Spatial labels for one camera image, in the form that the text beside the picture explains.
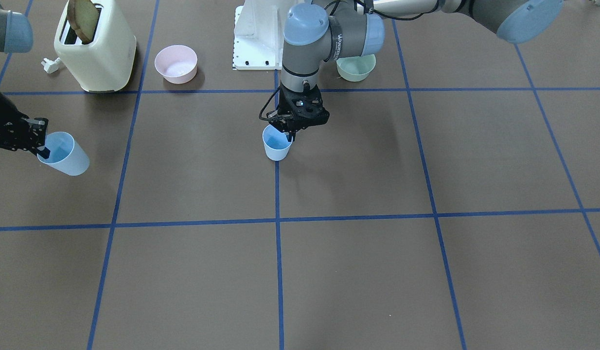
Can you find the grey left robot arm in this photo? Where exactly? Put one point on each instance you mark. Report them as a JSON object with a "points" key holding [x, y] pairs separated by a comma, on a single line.
{"points": [[318, 31]]}

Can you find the brown toast slice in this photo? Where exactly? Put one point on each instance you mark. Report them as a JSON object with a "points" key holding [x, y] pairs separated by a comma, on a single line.
{"points": [[83, 17]]}

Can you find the cream two-slot toaster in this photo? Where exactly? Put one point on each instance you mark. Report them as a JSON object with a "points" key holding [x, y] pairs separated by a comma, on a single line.
{"points": [[105, 65]]}

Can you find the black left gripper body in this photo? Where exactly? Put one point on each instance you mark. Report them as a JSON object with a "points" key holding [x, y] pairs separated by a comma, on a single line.
{"points": [[286, 124]]}

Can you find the green plastic bowl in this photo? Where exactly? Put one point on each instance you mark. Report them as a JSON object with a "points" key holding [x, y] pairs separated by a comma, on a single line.
{"points": [[356, 69]]}

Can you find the pink plastic bowl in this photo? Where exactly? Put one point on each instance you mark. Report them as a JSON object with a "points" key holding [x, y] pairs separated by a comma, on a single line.
{"points": [[177, 64]]}

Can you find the white toaster power plug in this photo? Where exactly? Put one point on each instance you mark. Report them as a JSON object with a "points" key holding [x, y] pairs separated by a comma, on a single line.
{"points": [[52, 66]]}

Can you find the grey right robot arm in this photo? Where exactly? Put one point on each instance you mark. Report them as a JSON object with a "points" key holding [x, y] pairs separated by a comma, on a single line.
{"points": [[16, 34]]}

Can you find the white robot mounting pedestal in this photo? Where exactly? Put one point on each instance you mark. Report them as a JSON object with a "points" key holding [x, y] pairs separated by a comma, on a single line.
{"points": [[258, 34]]}

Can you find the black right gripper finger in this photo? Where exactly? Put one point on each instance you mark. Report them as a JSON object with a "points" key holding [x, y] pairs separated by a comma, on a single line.
{"points": [[43, 153]]}

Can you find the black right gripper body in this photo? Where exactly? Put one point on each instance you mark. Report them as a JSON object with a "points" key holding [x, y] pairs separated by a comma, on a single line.
{"points": [[3, 127]]}

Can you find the light blue cup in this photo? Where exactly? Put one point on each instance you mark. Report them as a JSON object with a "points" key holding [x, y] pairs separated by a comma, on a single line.
{"points": [[66, 155], [275, 143]]}

